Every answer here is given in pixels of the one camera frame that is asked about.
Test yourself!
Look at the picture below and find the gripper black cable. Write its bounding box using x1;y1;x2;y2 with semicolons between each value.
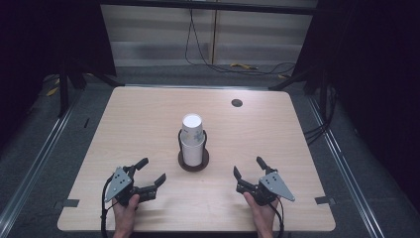
268;196;285;238
100;176;116;238

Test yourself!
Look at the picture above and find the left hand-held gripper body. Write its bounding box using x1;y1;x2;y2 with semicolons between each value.
104;165;158;208

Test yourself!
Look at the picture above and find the black curtain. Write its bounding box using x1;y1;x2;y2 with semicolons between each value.
0;0;117;148
291;0;420;212

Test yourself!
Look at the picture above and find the metal floor rail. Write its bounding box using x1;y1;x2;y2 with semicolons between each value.
0;98;77;230
306;95;386;238

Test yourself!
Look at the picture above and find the black metal stand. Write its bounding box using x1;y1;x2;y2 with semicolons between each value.
267;67;319;92
57;65;125;119

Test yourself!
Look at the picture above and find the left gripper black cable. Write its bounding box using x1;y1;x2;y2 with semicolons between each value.
100;176;116;238

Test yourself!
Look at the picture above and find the black cable bundle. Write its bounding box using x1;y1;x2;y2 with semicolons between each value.
303;83;339;145

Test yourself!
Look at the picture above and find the black cup holder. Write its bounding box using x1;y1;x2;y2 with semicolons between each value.
177;128;210;173

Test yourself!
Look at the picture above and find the person's left hand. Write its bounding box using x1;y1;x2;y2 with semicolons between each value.
112;193;141;231

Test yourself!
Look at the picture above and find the long yellow tape strip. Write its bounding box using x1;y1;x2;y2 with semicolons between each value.
230;62;260;71

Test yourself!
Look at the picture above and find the person's right hand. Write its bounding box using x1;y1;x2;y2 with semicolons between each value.
243;192;280;231

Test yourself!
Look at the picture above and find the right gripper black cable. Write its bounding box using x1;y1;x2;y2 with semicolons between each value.
268;196;285;238

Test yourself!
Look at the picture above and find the black hanging wall cable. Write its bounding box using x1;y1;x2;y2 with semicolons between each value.
184;8;297;76

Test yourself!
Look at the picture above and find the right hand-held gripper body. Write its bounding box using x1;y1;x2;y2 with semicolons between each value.
236;172;296;206

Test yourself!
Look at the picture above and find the stack of white paper cups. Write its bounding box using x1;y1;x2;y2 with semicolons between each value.
180;113;206;168

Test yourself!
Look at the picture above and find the black horizontal bar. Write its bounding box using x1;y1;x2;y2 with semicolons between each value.
98;0;319;16

